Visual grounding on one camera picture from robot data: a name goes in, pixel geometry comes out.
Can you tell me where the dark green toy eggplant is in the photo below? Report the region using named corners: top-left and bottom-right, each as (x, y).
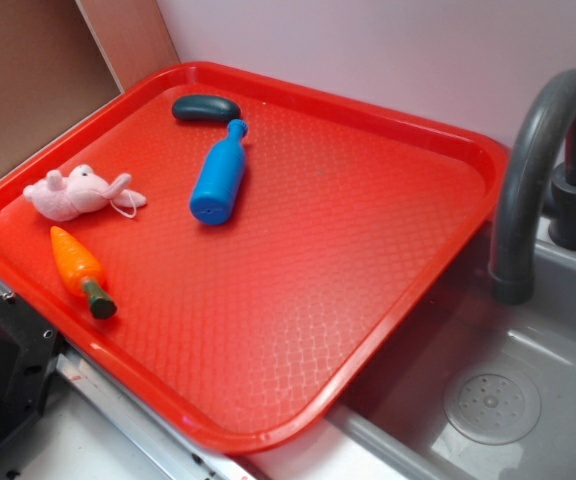
top-left (172, 94), bottom-right (241, 123)

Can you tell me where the grey toy faucet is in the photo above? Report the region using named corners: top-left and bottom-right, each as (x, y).
top-left (489, 69), bottom-right (576, 305)

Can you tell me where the orange toy carrot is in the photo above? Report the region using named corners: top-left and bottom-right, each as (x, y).
top-left (50, 226), bottom-right (117, 320)

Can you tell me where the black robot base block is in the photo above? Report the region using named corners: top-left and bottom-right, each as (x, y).
top-left (0, 296), bottom-right (61, 450)

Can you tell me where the grey plastic sink basin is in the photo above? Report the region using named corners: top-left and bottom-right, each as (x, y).
top-left (329, 228), bottom-right (576, 479)

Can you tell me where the red plastic tray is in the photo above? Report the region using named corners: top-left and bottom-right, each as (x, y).
top-left (0, 62), bottom-right (508, 454)

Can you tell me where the pink plush bunny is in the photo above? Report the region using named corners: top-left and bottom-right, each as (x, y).
top-left (22, 164), bottom-right (147, 222)

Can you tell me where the blue toy bottle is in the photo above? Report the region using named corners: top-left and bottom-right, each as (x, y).
top-left (189, 119), bottom-right (248, 226)

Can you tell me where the brown wooden panel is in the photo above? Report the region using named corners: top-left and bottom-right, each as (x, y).
top-left (0, 1), bottom-right (178, 178)

